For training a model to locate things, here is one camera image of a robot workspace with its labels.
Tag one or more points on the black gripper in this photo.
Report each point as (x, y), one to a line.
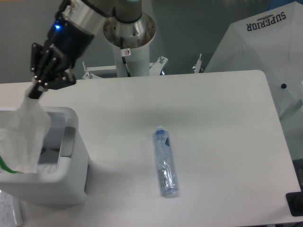
(65, 43)

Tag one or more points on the white plastic bag green print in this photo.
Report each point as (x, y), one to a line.
(22, 133)

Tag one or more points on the crushed clear plastic bottle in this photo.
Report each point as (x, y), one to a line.
(165, 164)

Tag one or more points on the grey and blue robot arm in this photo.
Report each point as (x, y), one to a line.
(125, 26)

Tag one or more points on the trash inside the can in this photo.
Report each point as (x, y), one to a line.
(48, 161)

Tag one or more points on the white trash can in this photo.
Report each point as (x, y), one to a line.
(67, 185)

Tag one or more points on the white paper sheet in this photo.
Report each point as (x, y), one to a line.
(10, 211)

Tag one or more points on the white Superior umbrella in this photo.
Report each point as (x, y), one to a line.
(271, 42)

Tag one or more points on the black device at table edge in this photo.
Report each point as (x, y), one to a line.
(295, 203)

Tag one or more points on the white metal base frame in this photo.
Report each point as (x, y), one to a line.
(155, 68)

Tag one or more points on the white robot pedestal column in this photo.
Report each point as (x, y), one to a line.
(133, 61)

